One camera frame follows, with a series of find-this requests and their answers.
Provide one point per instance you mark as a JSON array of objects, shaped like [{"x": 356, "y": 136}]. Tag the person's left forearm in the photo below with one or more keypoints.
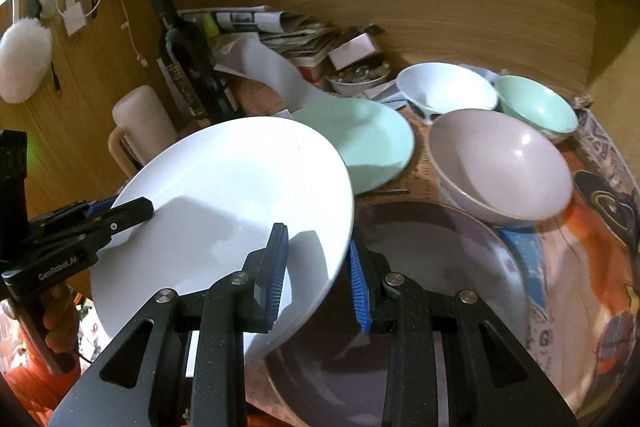
[{"x": 35, "y": 389}]

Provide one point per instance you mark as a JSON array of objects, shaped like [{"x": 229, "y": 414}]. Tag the beige thermos mug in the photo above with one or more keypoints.
[{"x": 142, "y": 117}]

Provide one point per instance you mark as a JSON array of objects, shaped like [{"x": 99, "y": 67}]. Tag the small white box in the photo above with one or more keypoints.
[{"x": 350, "y": 49}]

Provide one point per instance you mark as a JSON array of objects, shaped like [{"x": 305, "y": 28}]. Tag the white bowl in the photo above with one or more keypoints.
[{"x": 445, "y": 87}]

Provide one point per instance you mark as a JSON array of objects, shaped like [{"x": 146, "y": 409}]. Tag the white plate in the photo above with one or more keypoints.
[{"x": 210, "y": 187}]

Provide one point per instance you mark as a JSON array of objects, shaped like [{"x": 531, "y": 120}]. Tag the long white paper strip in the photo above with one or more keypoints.
[{"x": 272, "y": 67}]

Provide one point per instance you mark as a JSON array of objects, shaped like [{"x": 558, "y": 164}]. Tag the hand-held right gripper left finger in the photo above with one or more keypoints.
[{"x": 277, "y": 279}]

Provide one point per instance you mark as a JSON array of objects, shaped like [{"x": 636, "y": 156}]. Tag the white hanging tag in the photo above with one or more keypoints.
[{"x": 75, "y": 19}]

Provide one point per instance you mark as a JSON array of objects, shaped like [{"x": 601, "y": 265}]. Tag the person's left hand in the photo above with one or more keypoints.
[{"x": 57, "y": 322}]

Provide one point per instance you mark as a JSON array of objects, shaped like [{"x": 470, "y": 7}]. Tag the dark wine bottle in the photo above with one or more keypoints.
[{"x": 182, "y": 52}]

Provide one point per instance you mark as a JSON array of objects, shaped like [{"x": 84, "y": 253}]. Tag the pale green plate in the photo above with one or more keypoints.
[{"x": 537, "y": 107}]

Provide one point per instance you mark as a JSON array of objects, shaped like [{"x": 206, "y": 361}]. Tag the mint green plate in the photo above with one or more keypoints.
[{"x": 370, "y": 142}]

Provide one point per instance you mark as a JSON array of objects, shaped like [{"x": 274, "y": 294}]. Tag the lilac bowl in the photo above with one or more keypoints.
[{"x": 495, "y": 162}]

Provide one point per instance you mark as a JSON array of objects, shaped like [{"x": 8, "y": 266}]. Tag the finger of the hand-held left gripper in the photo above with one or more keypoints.
[
  {"x": 99, "y": 207},
  {"x": 130, "y": 213}
]

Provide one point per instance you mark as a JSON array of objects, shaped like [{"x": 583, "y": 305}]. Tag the stack of books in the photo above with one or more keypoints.
[{"x": 305, "y": 47}]

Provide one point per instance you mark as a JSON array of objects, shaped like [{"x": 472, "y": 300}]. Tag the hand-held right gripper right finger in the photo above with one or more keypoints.
[{"x": 357, "y": 292}]

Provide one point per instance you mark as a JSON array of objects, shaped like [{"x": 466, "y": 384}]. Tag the large white fluffy pompom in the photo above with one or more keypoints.
[{"x": 22, "y": 62}]

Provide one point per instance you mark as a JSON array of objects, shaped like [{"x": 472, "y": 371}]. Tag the small bowl of trinkets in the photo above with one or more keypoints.
[{"x": 357, "y": 78}]

